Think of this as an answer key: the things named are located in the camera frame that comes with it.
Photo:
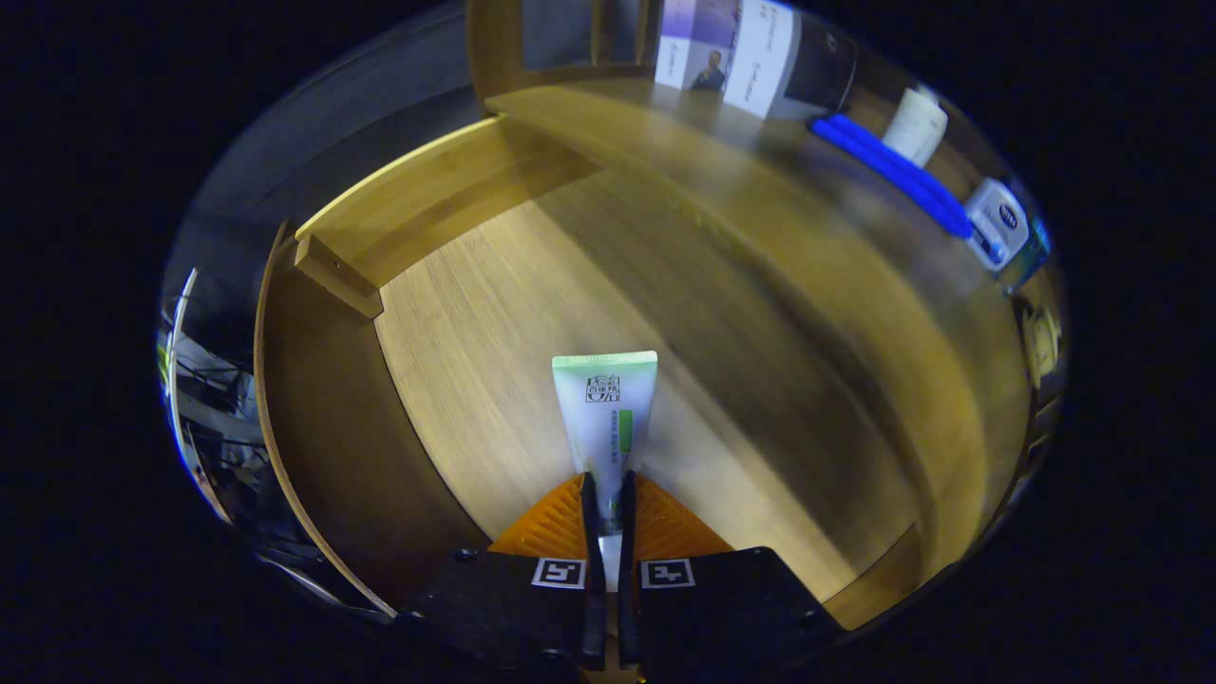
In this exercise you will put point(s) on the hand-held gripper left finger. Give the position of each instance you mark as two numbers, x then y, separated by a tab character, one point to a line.
591	570

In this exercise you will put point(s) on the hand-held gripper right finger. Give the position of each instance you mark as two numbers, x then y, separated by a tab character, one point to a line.
627	532

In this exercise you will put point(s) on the white green toothpaste tube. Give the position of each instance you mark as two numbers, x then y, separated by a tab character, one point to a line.
608	418

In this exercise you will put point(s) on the brown wooden drawer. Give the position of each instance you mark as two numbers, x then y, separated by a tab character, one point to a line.
494	313

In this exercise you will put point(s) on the brown wooden countertop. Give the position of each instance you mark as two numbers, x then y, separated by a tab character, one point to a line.
807	190

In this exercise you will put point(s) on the brown wooden cabinet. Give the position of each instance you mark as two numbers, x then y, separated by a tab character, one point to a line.
494	38

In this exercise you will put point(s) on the blue folded cloth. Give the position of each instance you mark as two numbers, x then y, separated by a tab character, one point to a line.
893	171

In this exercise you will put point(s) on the beige lidded teacup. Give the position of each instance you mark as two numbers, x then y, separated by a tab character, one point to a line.
1043	342

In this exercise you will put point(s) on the white bottle with blue pump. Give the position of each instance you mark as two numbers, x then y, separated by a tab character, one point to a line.
997	218

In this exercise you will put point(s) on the teal bottle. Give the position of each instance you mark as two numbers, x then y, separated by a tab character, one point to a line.
1031	261

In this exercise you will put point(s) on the purple book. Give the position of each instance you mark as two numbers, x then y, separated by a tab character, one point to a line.
693	47

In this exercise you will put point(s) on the thick white and black book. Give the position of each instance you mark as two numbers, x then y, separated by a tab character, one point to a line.
760	57

